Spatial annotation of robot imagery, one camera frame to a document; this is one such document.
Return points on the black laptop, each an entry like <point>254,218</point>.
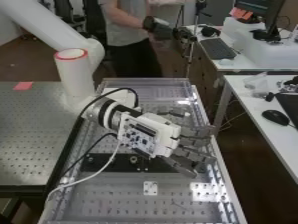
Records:
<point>290,106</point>

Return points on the black tripod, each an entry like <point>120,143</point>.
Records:
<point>193,40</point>

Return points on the person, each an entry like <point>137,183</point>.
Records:
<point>126,30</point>

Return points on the black keyboard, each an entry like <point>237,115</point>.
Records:
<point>217,48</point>

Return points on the black headphones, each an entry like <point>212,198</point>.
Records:
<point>210,31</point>

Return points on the white desk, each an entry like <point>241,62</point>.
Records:
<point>241,63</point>
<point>257,116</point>

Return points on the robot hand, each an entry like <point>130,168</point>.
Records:
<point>150,135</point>

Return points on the pink tape strip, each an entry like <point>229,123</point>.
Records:
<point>23,86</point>

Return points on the clear plastic bag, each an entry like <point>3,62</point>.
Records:
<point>255,85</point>

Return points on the computer monitor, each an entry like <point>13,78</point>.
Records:
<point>261,10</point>

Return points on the black computer mouse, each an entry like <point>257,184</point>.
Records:
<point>275,117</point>

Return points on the small white square plate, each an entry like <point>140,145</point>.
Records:
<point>150,187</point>

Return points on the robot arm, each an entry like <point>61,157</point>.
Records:
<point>44,23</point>

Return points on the black plate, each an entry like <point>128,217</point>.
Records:
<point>110,163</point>

